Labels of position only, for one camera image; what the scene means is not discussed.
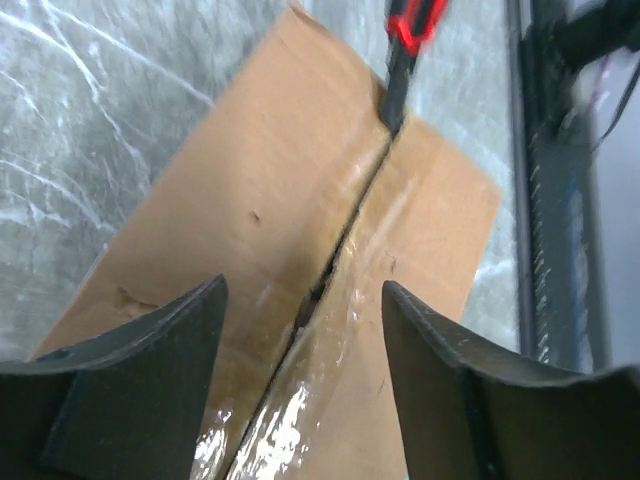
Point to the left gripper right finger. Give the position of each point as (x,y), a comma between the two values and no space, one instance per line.
(471,409)

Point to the red black utility knife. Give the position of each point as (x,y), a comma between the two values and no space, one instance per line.
(410,24)

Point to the brown cardboard express box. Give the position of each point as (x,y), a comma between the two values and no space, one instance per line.
(293,190)

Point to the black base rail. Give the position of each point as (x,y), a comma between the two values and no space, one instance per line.
(562,314)

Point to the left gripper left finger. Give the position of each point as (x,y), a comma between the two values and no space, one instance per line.
(126,404)

